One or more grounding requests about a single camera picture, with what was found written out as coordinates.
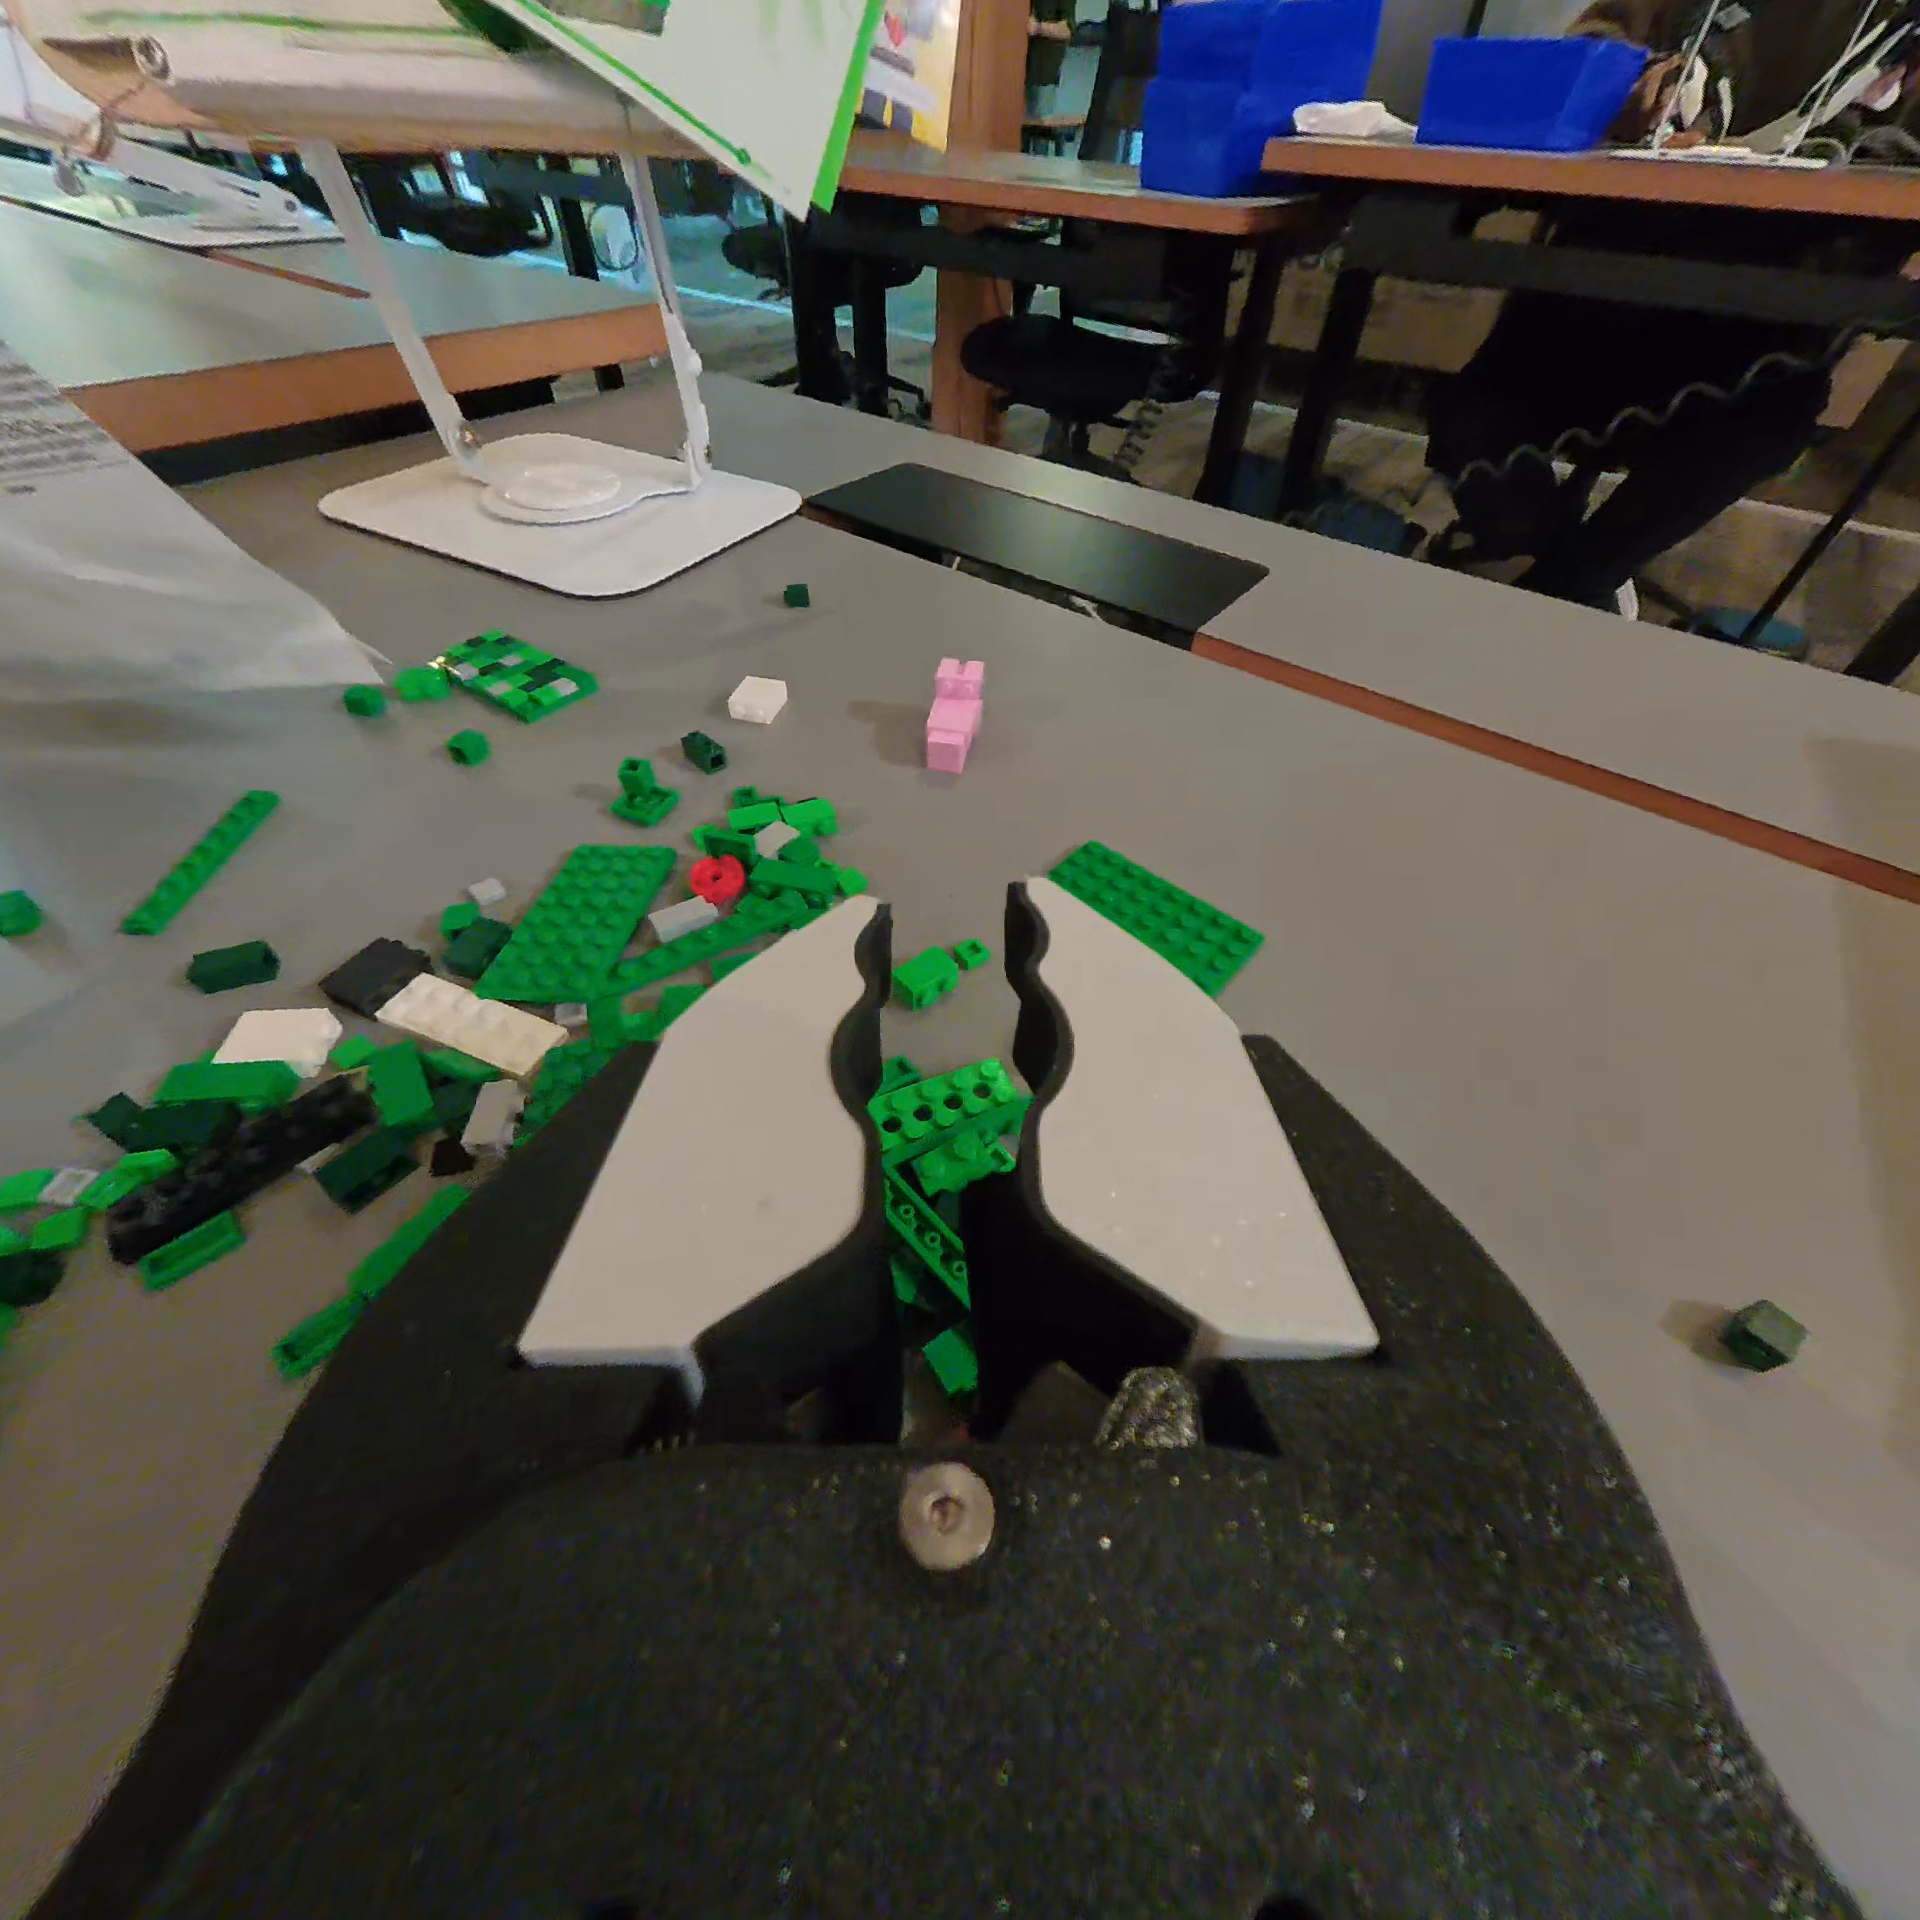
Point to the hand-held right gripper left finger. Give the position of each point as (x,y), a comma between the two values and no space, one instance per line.
(721,1171)

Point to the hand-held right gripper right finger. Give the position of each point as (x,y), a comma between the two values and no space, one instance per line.
(1188,1171)

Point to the white printed paper bag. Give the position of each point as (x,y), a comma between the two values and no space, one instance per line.
(119,570)

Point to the grey desk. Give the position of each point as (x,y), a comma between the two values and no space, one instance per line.
(1424,975)

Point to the pile of green bricks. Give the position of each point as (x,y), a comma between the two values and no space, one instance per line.
(944,1110)

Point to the large green studded plate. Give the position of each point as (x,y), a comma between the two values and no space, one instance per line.
(578,923)
(1154,912)

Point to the long white plate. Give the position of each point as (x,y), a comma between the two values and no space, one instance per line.
(472,1027)

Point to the red round piece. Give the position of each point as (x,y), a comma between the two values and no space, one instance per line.
(717,875)

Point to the white wedge plate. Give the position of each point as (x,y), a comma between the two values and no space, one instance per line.
(280,1038)

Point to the long black plate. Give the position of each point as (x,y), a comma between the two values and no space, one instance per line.
(240,1171)

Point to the small green brick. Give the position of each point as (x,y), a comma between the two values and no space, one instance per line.
(363,699)
(467,744)
(424,683)
(18,915)

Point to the pink brick pig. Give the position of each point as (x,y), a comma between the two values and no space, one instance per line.
(953,718)

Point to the long dark green brick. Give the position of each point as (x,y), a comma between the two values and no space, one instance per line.
(233,968)

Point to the green mosaic plate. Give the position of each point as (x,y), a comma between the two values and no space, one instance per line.
(516,676)

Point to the green hollow tile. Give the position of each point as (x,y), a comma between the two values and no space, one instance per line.
(193,1248)

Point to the long narrow green plate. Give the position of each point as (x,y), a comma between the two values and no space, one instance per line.
(205,863)

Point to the black office chair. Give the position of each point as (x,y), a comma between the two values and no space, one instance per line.
(1067,367)

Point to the grey table with wooden edge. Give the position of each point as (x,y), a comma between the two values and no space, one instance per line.
(303,315)

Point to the wooden table with black legs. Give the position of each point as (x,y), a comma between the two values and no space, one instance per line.
(1051,188)
(1577,174)

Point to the white cloth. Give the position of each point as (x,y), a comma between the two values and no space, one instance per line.
(1350,118)

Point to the blue storage bin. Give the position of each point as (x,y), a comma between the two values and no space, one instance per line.
(1245,104)
(1531,100)

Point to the green printed instruction booklet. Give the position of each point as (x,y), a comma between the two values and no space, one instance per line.
(721,77)

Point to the yellow toy box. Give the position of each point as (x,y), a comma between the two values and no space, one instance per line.
(917,77)

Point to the green bracket brick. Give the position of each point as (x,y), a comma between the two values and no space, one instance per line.
(645,791)

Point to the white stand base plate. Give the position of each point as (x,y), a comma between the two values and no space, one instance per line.
(598,523)

